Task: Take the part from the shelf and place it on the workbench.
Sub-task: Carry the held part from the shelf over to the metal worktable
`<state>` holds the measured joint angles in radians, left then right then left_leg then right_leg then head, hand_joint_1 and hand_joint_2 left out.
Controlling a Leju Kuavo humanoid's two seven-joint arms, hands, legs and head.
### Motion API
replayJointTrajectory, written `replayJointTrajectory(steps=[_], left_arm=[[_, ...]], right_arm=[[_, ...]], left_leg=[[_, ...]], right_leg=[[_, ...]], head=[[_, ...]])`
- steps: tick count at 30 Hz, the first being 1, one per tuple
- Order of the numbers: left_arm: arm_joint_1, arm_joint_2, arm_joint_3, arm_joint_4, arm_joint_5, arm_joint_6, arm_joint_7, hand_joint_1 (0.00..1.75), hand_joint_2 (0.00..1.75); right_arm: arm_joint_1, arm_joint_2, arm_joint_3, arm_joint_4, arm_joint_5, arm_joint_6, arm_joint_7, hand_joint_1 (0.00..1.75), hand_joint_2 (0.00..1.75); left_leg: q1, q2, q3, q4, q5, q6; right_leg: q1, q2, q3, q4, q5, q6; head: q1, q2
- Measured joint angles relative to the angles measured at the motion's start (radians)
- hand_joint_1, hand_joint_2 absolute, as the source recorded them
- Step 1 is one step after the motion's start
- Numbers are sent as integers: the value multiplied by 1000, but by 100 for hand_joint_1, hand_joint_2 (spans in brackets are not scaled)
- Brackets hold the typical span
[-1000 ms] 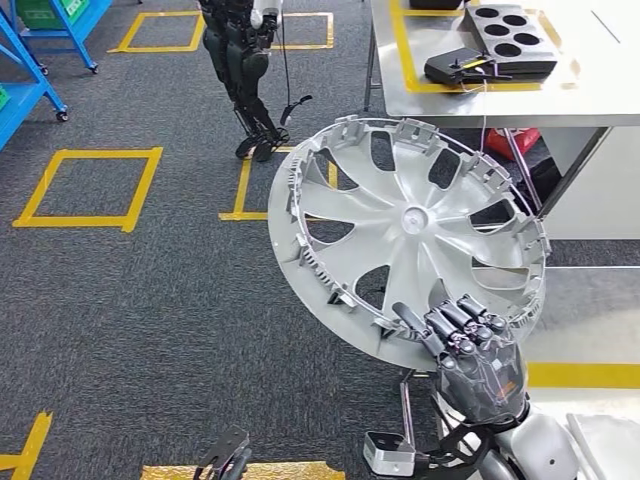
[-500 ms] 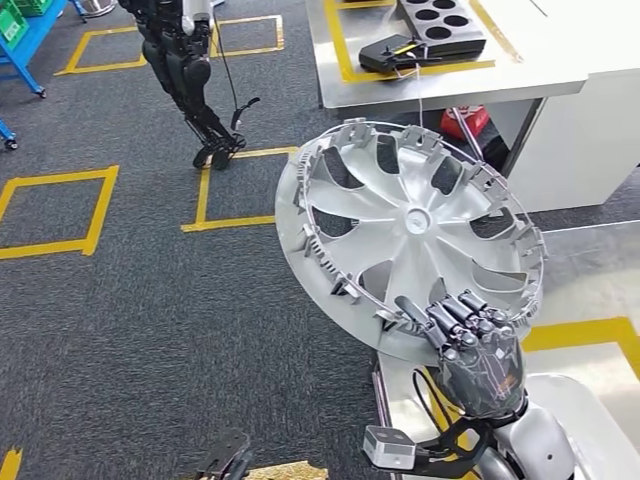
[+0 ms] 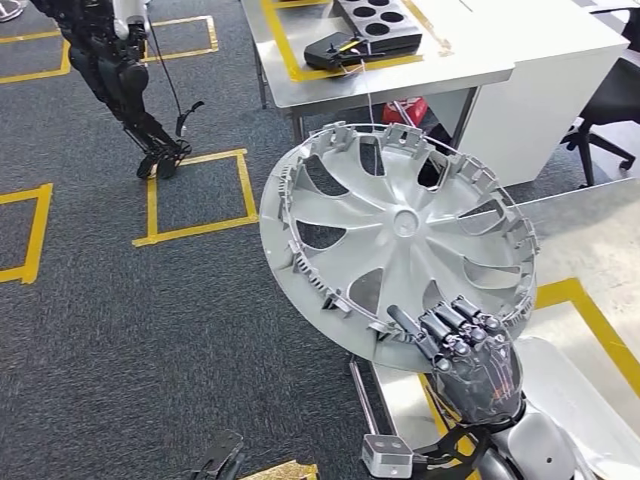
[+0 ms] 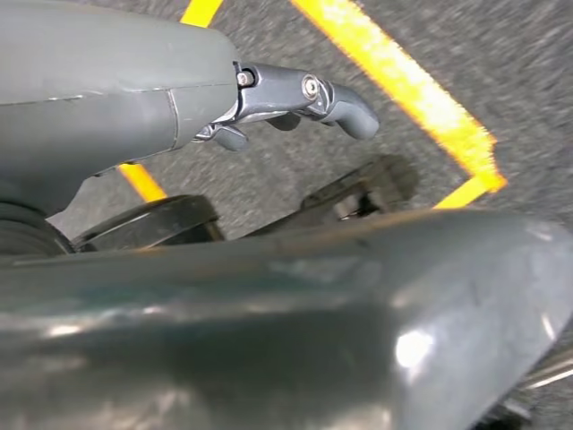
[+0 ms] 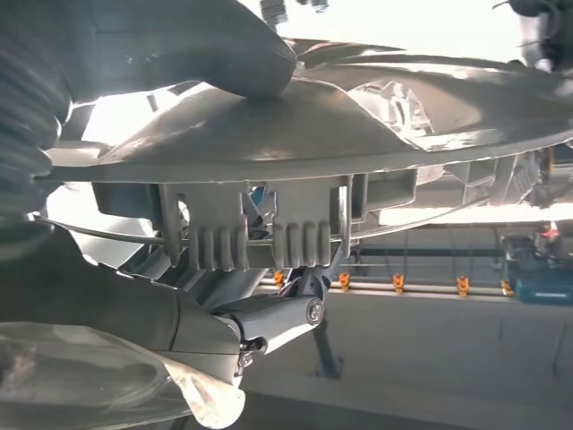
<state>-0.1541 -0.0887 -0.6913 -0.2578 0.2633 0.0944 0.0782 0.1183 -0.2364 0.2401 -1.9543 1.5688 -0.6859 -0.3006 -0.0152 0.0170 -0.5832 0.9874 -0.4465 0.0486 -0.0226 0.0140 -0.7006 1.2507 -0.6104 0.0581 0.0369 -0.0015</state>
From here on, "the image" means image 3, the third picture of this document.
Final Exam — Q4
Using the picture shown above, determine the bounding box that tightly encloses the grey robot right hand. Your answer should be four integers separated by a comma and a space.
387, 296, 525, 425

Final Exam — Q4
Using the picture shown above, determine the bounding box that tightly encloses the grey plastic wheel hubcap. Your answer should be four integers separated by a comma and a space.
259, 121, 540, 374

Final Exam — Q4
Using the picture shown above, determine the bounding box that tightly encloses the yellow floor tape piece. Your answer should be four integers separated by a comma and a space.
238, 461, 319, 480

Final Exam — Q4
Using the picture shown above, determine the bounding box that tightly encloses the red object under table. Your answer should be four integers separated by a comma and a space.
382, 97, 430, 127

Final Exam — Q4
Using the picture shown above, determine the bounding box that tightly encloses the white table with steel top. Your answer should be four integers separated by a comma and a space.
239, 0, 631, 190

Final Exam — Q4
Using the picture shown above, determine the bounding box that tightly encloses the black office chair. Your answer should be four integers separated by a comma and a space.
559, 6, 640, 188

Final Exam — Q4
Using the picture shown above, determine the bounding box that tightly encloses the grey tray with round holes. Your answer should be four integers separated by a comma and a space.
332, 0, 423, 56

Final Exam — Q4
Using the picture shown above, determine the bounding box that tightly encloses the black handheld controller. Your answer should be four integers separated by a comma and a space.
303, 31, 386, 73

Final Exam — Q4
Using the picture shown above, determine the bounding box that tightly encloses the yellow tape on white table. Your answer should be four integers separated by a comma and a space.
260, 0, 454, 84

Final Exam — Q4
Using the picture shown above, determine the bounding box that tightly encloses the black humanoid robot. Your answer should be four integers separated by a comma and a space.
29, 0, 206, 181

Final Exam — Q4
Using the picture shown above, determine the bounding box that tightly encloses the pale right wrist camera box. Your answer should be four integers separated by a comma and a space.
361, 433, 414, 480

